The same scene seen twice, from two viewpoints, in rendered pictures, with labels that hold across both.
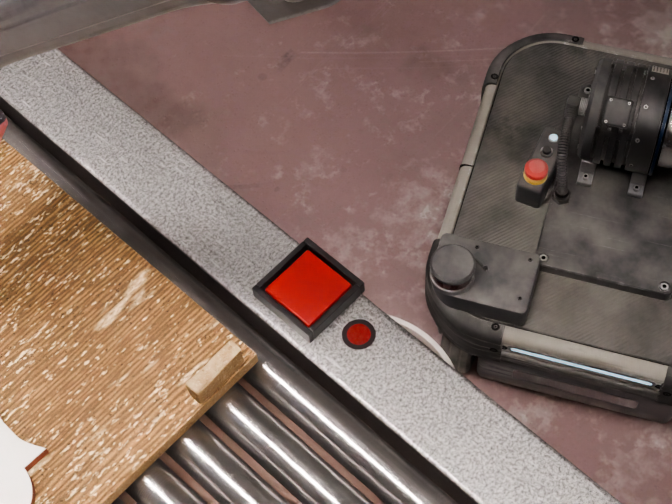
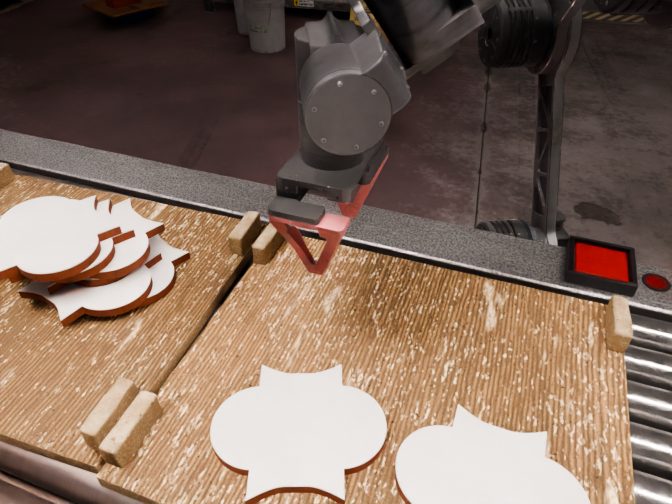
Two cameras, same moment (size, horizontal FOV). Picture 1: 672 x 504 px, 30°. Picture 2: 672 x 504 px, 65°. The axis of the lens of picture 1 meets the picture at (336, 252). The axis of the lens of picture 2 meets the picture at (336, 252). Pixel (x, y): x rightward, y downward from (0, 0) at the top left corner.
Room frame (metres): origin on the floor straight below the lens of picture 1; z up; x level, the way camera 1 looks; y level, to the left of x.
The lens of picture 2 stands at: (0.30, 0.55, 1.35)
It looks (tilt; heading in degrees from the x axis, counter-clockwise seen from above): 40 degrees down; 332
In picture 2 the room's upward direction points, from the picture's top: straight up
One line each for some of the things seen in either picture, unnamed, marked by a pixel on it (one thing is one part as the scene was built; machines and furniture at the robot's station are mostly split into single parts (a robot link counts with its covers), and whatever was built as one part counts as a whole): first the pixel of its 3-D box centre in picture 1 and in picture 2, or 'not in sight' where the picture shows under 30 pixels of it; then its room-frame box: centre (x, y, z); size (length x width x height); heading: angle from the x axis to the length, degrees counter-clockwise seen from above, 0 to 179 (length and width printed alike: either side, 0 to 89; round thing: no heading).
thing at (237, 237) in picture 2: not in sight; (245, 232); (0.81, 0.40, 0.95); 0.06 x 0.02 x 0.03; 134
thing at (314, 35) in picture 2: not in sight; (332, 67); (0.66, 0.35, 1.20); 0.07 x 0.06 x 0.07; 158
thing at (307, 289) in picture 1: (308, 290); (599, 265); (0.58, 0.03, 0.92); 0.06 x 0.06 x 0.01; 41
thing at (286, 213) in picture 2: not in sight; (320, 224); (0.64, 0.38, 1.06); 0.07 x 0.07 x 0.09; 42
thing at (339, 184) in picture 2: not in sight; (332, 135); (0.67, 0.35, 1.13); 0.10 x 0.07 x 0.07; 132
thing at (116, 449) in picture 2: not in sight; (132, 428); (0.60, 0.58, 0.95); 0.06 x 0.02 x 0.03; 132
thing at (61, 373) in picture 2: not in sight; (44, 282); (0.86, 0.63, 0.93); 0.41 x 0.35 x 0.02; 44
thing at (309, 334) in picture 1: (308, 289); (600, 264); (0.58, 0.03, 0.92); 0.08 x 0.08 x 0.02; 41
